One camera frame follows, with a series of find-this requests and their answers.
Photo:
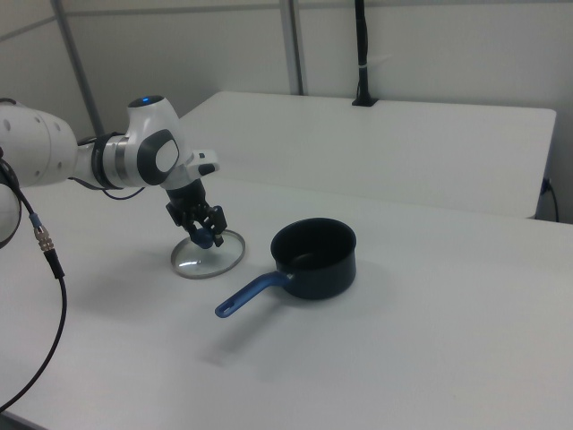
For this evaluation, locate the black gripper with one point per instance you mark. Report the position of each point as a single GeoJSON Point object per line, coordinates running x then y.
{"type": "Point", "coordinates": [185, 199]}

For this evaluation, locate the glass lid with blue knob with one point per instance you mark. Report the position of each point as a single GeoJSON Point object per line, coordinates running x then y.
{"type": "Point", "coordinates": [226, 253]}

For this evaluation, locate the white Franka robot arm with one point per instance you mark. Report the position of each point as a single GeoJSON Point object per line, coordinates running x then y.
{"type": "Point", "coordinates": [40, 148]}

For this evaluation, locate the white side table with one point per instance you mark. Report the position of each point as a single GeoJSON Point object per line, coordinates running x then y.
{"type": "Point", "coordinates": [403, 143]}

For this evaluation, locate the grey metal partition post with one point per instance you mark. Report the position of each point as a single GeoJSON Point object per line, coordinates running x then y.
{"type": "Point", "coordinates": [78, 58]}
{"type": "Point", "coordinates": [295, 45]}

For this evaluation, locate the black camera pole with clamp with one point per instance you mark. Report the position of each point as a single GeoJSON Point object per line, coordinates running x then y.
{"type": "Point", "coordinates": [361, 45]}

